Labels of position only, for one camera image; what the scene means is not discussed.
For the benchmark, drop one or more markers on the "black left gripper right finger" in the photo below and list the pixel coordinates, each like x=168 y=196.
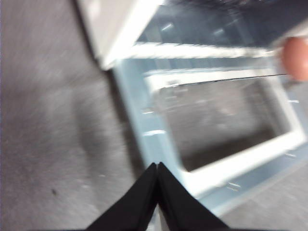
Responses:
x=183 y=207

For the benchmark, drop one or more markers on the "cream Toshiba toaster oven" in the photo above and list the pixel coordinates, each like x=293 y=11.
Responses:
x=113 y=26

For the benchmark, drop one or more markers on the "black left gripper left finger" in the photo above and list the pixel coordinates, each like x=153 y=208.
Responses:
x=134 y=207

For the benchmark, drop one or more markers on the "brown egg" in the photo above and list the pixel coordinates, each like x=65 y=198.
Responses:
x=297 y=59

